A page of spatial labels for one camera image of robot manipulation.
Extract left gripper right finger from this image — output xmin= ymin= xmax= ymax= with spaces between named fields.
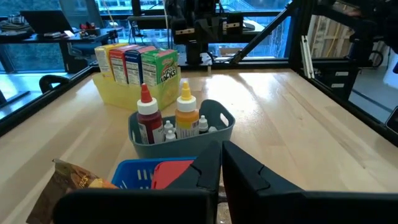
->
xmin=222 ymin=140 xmax=398 ymax=224

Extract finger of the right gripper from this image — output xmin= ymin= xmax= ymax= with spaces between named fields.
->
xmin=194 ymin=18 xmax=208 ymax=44
xmin=207 ymin=17 xmax=223 ymax=44

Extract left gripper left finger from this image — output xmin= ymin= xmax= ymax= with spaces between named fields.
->
xmin=52 ymin=140 xmax=222 ymax=224

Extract green Apple Jacks box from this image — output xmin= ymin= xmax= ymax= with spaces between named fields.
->
xmin=141 ymin=49 xmax=180 ymax=88

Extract red-lidded patterned paprika tin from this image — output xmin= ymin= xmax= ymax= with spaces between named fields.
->
xmin=150 ymin=159 xmax=196 ymax=190

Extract blue rectangular food box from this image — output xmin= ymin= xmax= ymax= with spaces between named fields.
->
xmin=124 ymin=45 xmax=158 ymax=87

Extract red Froot Loops box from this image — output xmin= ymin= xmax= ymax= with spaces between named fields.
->
xmin=108 ymin=44 xmax=141 ymax=85

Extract brown taco seasoning packet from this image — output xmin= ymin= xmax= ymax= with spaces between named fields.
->
xmin=26 ymin=158 xmax=119 ymax=224

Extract yellow Corn Pops box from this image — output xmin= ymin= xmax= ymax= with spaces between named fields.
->
xmin=94 ymin=42 xmax=128 ymax=78

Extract spice bottle pale yellow lid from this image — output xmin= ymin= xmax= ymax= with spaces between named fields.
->
xmin=175 ymin=81 xmax=200 ymax=140

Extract blue plastic basket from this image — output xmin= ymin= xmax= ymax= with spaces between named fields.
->
xmin=111 ymin=156 xmax=197 ymax=190

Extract grey plastic bin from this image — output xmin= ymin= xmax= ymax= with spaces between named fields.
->
xmin=128 ymin=99 xmax=236 ymax=159

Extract yellow translucent plastic bin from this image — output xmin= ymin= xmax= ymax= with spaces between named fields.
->
xmin=92 ymin=67 xmax=182 ymax=112

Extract black box white labels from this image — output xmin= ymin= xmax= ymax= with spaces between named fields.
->
xmin=317 ymin=67 xmax=359 ymax=101

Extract black laptop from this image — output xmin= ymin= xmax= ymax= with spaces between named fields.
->
xmin=20 ymin=10 xmax=75 ymax=34

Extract dark grey side table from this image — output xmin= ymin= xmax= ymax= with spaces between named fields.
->
xmin=0 ymin=29 xmax=124 ymax=74

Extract silver aluminium bracket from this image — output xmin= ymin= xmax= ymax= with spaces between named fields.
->
xmin=300 ymin=35 xmax=315 ymax=80

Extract black curved clamp handle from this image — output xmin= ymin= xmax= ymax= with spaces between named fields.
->
xmin=39 ymin=74 xmax=72 ymax=94

